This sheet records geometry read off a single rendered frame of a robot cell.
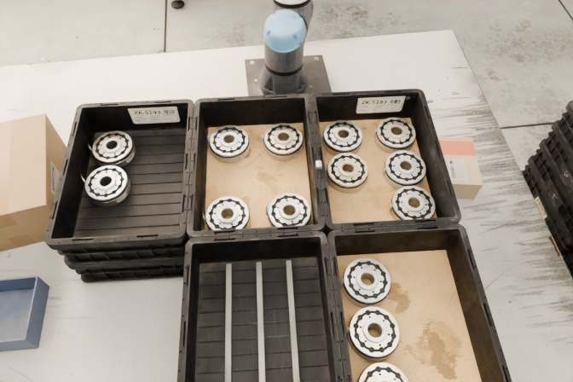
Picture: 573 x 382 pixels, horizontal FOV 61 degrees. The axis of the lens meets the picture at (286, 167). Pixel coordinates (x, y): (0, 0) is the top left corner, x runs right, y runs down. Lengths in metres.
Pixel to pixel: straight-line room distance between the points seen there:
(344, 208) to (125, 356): 0.62
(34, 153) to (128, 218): 0.32
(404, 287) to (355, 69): 0.83
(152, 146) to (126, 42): 1.69
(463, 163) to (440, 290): 0.41
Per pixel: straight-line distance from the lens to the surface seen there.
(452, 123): 1.59
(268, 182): 1.22
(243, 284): 1.10
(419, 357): 1.09
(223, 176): 1.24
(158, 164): 1.30
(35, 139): 1.42
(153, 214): 1.22
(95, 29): 3.13
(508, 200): 1.48
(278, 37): 1.37
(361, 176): 1.21
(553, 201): 2.10
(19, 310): 1.37
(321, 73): 1.60
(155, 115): 1.32
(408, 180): 1.22
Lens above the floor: 1.86
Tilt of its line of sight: 55 degrees down
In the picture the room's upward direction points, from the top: straight up
